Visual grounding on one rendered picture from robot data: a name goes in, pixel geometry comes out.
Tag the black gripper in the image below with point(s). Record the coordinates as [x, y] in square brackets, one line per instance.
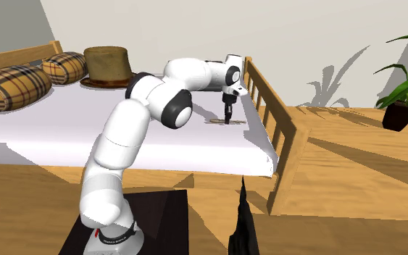
[228, 100]

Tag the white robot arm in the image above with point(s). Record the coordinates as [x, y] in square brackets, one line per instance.
[122, 141]

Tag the flat brown round disc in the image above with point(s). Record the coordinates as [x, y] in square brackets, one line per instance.
[239, 121]

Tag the brown top hat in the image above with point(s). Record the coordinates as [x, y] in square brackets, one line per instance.
[107, 67]

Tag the black pointed object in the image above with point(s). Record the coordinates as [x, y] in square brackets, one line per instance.
[243, 226]

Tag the dark robot stand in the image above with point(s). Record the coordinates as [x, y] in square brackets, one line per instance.
[164, 226]

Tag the wooden bed with white mattress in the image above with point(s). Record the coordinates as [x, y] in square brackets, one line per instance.
[62, 120]

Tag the small plaid bolster cushion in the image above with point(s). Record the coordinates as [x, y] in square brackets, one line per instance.
[64, 67]

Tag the green plant in dark pot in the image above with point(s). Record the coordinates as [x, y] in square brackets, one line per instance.
[401, 106]

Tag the large plaid bolster cushion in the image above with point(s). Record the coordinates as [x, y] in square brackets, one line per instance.
[11, 88]

